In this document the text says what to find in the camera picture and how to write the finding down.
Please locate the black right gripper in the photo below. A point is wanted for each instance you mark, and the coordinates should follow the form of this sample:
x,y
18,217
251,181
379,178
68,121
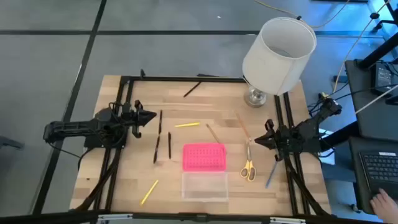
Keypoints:
x,y
281,140

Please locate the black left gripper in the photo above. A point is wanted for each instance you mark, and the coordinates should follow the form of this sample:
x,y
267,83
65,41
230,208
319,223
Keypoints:
x,y
132,116

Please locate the black pen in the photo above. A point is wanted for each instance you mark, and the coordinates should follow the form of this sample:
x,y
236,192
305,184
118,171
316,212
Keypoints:
x,y
169,145
191,89
160,121
156,148

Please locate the orange pencil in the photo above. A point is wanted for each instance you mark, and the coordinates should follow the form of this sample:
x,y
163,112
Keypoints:
x,y
243,126

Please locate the blue pen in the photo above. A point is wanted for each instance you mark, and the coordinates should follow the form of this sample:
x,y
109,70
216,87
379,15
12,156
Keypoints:
x,y
271,175

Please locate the yellow pencil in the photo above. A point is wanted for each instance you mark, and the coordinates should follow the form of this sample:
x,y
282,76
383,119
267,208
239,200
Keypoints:
x,y
149,192
187,124

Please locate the brown wooden pencil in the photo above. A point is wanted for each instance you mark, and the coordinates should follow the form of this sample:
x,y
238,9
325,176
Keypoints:
x,y
212,133

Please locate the clear supply box pink lid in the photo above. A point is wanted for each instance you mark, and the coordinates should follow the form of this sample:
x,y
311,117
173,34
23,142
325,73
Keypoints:
x,y
203,157

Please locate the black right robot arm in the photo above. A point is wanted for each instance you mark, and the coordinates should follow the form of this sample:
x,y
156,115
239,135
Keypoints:
x,y
311,130

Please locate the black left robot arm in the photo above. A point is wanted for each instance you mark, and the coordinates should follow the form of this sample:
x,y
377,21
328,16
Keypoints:
x,y
77,127

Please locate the white shade table lamp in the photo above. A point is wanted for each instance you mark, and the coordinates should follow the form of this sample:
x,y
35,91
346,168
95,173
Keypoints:
x,y
273,68

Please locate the dark side desk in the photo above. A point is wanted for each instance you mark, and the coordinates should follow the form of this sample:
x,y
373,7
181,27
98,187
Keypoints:
x,y
363,105

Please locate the black keyboard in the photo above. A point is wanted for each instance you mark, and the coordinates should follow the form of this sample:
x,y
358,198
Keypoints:
x,y
377,169

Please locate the black power adapter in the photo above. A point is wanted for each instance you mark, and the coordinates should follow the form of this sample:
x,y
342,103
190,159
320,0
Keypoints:
x,y
382,77

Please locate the person's hand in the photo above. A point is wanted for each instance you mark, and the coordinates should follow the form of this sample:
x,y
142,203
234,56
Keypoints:
x,y
385,205

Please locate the grey chair leg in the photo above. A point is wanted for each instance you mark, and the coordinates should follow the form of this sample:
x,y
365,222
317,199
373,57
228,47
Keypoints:
x,y
9,142

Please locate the black tripod stand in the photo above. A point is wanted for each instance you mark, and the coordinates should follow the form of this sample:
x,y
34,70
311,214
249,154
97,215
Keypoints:
x,y
387,21

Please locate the black aluminium rig frame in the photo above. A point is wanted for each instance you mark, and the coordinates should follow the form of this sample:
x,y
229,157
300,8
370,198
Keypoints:
x,y
186,79

